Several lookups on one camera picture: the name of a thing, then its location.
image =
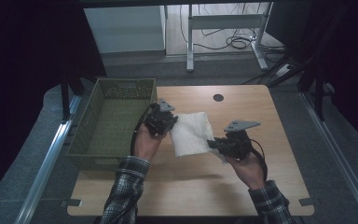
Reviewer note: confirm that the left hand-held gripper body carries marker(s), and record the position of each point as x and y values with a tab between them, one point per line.
158	121

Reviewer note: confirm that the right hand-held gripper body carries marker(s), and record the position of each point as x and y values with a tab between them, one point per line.
237	144

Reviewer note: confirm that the white patterned cloth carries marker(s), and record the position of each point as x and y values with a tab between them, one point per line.
191	133

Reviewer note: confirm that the green woven basket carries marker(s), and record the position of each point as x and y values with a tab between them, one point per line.
112	124

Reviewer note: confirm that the person's left hand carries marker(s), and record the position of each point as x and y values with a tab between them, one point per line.
144	144

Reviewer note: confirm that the person's right hand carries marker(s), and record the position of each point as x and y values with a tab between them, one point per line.
250	171

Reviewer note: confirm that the black round table grommet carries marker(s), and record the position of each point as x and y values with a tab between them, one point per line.
218	97

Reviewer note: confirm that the white power strip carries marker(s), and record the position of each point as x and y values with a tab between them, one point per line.
283	71

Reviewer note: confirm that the black stand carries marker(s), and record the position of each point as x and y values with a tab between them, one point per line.
318	96
65	99

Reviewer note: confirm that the white cabinet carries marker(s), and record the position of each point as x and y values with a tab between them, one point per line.
124	29

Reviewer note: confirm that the dark curtain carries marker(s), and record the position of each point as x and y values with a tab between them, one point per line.
354	62
21	62

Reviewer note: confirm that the aluminium rail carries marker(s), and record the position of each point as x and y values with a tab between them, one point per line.
338	155
46	168

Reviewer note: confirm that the white metal desk frame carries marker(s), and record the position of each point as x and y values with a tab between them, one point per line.
223	21

